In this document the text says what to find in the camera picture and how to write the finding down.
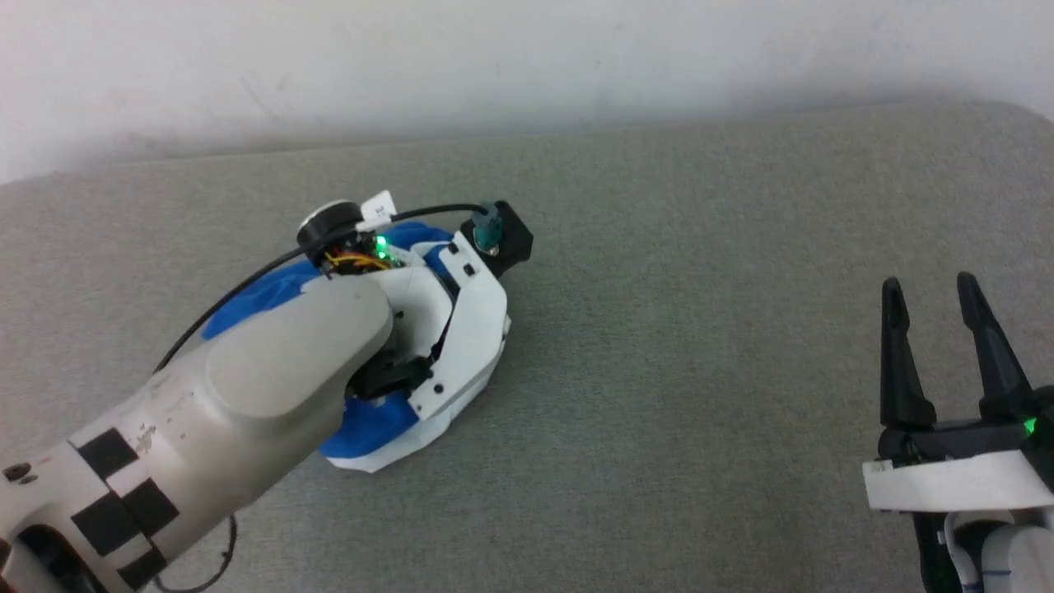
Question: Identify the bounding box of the blue and white garment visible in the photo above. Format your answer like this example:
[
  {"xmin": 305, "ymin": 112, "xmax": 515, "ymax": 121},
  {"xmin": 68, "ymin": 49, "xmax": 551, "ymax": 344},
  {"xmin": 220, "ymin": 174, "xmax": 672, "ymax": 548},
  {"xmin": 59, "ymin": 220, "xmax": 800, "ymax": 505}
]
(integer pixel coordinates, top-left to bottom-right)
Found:
[{"xmin": 202, "ymin": 221, "xmax": 511, "ymax": 474}]

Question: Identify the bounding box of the white cable label tag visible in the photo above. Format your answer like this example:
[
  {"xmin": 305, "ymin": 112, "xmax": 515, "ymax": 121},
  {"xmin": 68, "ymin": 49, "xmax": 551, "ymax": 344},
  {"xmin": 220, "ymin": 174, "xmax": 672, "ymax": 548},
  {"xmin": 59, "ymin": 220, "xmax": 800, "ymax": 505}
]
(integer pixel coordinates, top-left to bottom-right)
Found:
[{"xmin": 360, "ymin": 191, "xmax": 399, "ymax": 233}]

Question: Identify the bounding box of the black cable with teal plug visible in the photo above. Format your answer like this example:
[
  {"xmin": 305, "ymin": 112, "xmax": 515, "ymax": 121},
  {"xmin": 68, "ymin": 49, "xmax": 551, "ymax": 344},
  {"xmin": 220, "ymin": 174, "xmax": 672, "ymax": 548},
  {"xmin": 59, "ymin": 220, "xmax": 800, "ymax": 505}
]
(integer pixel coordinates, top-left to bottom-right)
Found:
[{"xmin": 152, "ymin": 200, "xmax": 505, "ymax": 376}]

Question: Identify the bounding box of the thin black loose cable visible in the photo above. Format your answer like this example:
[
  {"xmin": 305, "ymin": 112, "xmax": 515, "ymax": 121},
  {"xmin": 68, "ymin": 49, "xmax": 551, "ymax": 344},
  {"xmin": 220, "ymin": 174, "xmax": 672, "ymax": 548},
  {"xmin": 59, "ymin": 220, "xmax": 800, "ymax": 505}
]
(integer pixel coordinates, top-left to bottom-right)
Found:
[{"xmin": 152, "ymin": 513, "xmax": 240, "ymax": 593}]

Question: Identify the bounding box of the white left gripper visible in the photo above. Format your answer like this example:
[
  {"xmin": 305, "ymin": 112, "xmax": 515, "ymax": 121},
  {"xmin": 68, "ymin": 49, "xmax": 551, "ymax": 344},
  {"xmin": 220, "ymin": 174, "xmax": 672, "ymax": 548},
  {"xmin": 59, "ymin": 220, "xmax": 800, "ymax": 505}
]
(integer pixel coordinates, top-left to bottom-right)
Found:
[{"xmin": 296, "ymin": 200, "xmax": 513, "ymax": 423}]

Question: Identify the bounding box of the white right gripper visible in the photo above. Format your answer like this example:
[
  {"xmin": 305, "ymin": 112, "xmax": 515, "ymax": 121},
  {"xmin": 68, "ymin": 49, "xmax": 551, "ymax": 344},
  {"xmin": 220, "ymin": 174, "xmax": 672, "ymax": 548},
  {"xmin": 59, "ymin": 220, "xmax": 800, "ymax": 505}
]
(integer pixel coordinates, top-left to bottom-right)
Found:
[{"xmin": 862, "ymin": 272, "xmax": 1054, "ymax": 516}]

